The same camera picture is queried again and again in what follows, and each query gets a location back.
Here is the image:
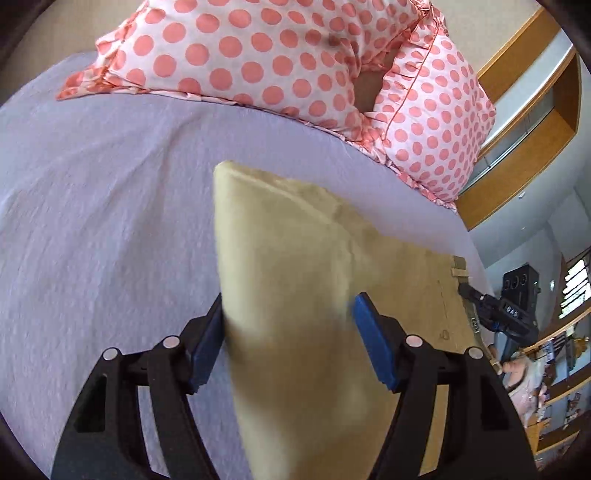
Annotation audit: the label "tan pants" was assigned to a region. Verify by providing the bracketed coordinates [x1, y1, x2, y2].
[213, 160, 485, 480]

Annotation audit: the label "person's right hand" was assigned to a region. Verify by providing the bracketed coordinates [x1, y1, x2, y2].
[490, 348, 549, 407]

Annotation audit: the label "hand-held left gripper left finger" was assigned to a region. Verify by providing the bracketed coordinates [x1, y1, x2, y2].
[50, 292, 227, 480]

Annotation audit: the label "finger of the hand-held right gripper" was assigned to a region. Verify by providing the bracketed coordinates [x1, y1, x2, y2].
[457, 282, 502, 319]

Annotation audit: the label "wooden bookshelf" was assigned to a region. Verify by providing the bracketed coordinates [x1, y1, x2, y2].
[522, 247, 591, 462]

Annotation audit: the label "wooden wall shelf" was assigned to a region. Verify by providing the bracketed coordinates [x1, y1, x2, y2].
[455, 7, 581, 232]

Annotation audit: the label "pink polka dot pillow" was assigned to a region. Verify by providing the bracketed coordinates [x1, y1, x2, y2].
[56, 0, 497, 206]

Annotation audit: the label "lavender bed sheet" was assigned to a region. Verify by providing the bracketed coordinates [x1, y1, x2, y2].
[0, 48, 497, 480]

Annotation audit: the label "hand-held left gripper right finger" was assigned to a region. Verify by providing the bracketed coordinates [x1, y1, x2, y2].
[352, 292, 539, 480]

